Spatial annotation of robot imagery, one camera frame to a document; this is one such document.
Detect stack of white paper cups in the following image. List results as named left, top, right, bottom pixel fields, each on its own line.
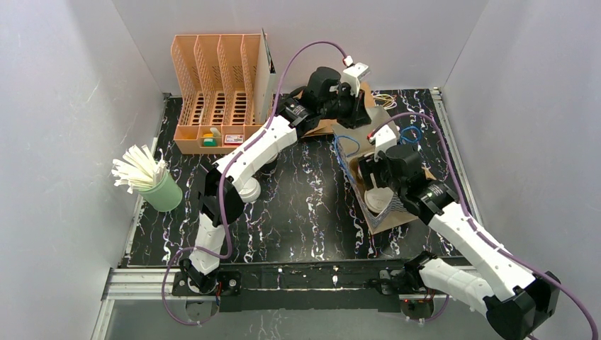
left=259, top=157, right=278, bottom=175

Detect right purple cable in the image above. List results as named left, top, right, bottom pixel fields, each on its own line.
left=368, top=112, right=600, bottom=340

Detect colourful bag handles bundle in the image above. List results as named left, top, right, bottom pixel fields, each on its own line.
left=372, top=93, right=398, bottom=111

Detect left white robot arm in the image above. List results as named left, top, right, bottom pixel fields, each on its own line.
left=179, top=63, right=371, bottom=295

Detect stack of white cup lids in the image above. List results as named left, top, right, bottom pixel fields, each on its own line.
left=239, top=178, right=261, bottom=203

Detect green cup of straws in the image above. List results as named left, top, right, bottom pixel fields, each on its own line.
left=111, top=144, right=183, bottom=213

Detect red sugar packet box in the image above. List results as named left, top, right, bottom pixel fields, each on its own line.
left=223, top=134, right=245, bottom=147

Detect orange plastic file rack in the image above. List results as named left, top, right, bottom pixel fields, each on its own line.
left=171, top=33, right=263, bottom=154

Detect grey folder in rack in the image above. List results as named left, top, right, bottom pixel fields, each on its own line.
left=253, top=29, right=277, bottom=125

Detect brown kraft paper bags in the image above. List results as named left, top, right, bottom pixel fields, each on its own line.
left=303, top=81, right=376, bottom=137

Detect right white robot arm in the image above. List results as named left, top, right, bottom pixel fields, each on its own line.
left=358, top=144, right=558, bottom=339

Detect green yellow packets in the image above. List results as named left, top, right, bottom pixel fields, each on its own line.
left=202, top=127, right=222, bottom=147

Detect purple cable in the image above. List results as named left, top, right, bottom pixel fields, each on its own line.
left=162, top=40, right=351, bottom=327
left=368, top=112, right=600, bottom=340

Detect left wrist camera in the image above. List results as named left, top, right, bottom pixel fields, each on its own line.
left=340, top=55, right=371, bottom=96

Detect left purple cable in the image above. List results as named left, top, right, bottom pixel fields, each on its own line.
left=162, top=40, right=351, bottom=327

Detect blue checkered paper bag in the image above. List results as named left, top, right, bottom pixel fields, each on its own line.
left=333, top=108, right=437, bottom=234

